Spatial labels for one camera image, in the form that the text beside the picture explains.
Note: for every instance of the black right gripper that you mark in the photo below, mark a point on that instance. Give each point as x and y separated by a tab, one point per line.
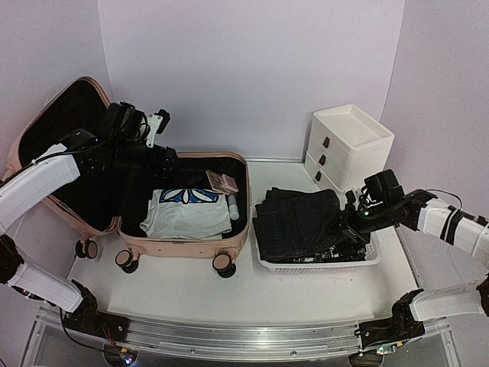
348	225

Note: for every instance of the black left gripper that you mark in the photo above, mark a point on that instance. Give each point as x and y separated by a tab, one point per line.
161	169

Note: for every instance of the pink hard-shell suitcase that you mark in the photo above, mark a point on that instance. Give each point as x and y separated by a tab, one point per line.
111	199

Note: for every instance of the white perforated plastic basket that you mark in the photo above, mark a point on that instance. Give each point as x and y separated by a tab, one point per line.
373	257

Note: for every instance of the black white patterned garment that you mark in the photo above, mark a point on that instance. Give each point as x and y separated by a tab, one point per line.
346	251

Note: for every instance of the white three-drawer storage cabinet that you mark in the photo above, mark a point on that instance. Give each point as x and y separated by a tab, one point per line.
346	146

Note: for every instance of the dark denim jeans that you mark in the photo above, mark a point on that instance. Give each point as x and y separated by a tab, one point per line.
293	224

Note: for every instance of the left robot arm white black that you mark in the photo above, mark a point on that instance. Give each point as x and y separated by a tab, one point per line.
78	154

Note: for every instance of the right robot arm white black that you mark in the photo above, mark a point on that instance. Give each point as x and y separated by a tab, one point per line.
422	211

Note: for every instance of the pink eyeshadow palette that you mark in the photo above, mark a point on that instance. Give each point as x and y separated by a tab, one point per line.
222	183

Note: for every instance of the small white tube bottle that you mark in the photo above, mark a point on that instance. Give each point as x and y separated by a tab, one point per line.
233	207

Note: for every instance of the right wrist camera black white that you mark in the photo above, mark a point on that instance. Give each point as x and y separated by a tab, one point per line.
382	188

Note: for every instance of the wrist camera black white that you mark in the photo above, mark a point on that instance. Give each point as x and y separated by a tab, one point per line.
382	188
122	122

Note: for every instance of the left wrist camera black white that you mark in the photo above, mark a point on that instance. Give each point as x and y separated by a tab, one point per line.
122	122

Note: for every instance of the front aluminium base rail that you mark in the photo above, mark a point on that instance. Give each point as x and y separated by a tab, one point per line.
160	342

